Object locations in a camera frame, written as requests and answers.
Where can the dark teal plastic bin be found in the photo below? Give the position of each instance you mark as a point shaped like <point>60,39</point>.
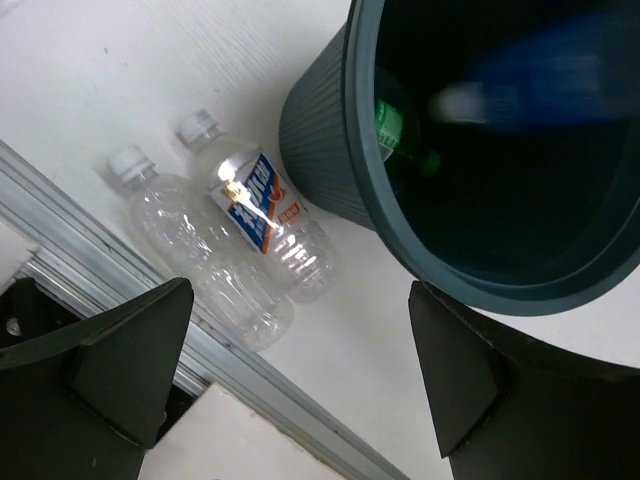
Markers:
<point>524,223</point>

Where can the clear unlabelled plastic bottle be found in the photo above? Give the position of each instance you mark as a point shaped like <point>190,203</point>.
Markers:
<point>195,240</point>

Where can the green plastic bottle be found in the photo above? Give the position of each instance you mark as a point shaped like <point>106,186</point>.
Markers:
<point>401,146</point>

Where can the aluminium table edge rail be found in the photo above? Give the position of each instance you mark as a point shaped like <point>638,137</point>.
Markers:
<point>229,415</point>

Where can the clear bottle orange blue label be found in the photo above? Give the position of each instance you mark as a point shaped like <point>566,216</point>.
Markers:
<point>248,188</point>

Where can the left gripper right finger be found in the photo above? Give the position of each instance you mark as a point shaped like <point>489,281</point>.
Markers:
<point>508,406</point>

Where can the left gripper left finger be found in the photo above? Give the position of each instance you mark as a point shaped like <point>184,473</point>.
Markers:
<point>85,398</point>

